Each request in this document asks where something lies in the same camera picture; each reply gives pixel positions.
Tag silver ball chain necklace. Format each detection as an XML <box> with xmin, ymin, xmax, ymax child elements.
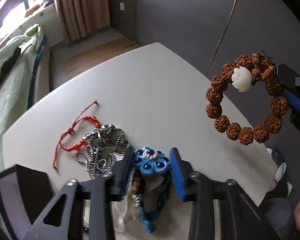
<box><xmin>74</xmin><ymin>123</ymin><xmax>133</xmax><ymax>179</ymax></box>

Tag blue knotted flower bracelet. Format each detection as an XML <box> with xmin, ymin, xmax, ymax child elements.
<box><xmin>130</xmin><ymin>146</ymin><xmax>171</xmax><ymax>234</ymax></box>

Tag brown rudraksha bead bracelet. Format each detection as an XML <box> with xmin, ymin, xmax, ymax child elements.
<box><xmin>205</xmin><ymin>50</ymin><xmax>289</xmax><ymax>146</ymax></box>

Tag red string bracelet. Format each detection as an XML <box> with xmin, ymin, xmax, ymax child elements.
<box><xmin>52</xmin><ymin>100</ymin><xmax>102</xmax><ymax>170</ymax></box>

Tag white cloth pouch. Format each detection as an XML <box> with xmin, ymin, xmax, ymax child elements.
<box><xmin>113</xmin><ymin>147</ymin><xmax>172</xmax><ymax>233</ymax></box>

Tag white low table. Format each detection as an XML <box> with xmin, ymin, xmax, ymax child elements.
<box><xmin>3</xmin><ymin>43</ymin><xmax>276</xmax><ymax>204</ymax></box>

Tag person's grey trouser knee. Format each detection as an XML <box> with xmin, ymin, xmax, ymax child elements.
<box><xmin>259</xmin><ymin>147</ymin><xmax>300</xmax><ymax>240</ymax></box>

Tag light green duvet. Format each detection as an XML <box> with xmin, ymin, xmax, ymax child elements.
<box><xmin>0</xmin><ymin>26</ymin><xmax>44</xmax><ymax>98</ymax></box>

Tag flattened cardboard sheet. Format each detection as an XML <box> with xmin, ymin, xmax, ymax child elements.
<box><xmin>64</xmin><ymin>37</ymin><xmax>138</xmax><ymax>74</ymax></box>

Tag bed with green sheet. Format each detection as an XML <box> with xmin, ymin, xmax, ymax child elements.
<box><xmin>0</xmin><ymin>34</ymin><xmax>47</xmax><ymax>172</ymax></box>

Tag black garment on bed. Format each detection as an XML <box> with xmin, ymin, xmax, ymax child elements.
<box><xmin>0</xmin><ymin>47</ymin><xmax>21</xmax><ymax>83</ymax></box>

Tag pink right curtain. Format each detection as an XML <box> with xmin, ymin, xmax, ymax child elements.
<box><xmin>54</xmin><ymin>0</ymin><xmax>110</xmax><ymax>42</ymax></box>

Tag wall power outlet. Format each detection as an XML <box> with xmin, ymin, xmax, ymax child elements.
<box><xmin>120</xmin><ymin>2</ymin><xmax>125</xmax><ymax>11</ymax></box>

